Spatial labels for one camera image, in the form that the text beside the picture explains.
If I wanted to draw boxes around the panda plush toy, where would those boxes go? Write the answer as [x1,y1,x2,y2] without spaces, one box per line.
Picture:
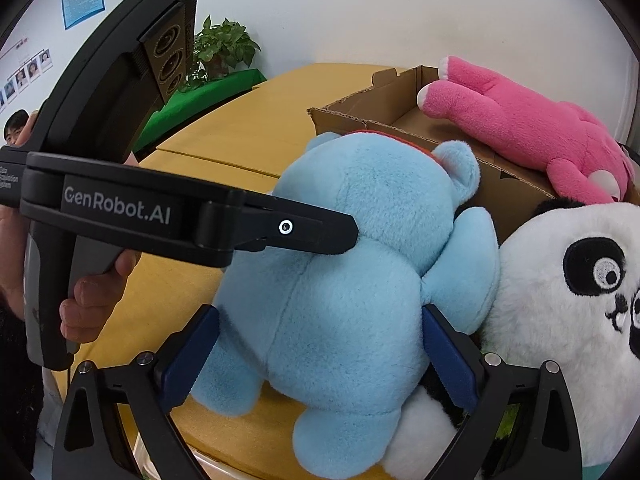
[382,200,639,479]

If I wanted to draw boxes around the light blue plush toy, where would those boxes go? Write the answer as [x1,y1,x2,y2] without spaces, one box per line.
[191,132,499,479]

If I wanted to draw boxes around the operator left hand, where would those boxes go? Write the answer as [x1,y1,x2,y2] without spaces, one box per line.
[0,109,142,345]

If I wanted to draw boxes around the person in background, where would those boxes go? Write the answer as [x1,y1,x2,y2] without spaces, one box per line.
[3,110,29,145]

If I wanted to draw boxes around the green covered table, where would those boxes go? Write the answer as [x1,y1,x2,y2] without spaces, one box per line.
[134,68,267,159]

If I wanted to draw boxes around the potted green plant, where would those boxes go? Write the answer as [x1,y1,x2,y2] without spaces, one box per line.
[186,15,260,88]

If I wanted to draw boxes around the cardboard box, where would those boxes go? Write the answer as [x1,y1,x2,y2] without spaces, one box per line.
[308,65,555,242]

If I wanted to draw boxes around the pink plush toy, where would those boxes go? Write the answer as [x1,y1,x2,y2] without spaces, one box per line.
[416,56,634,205]

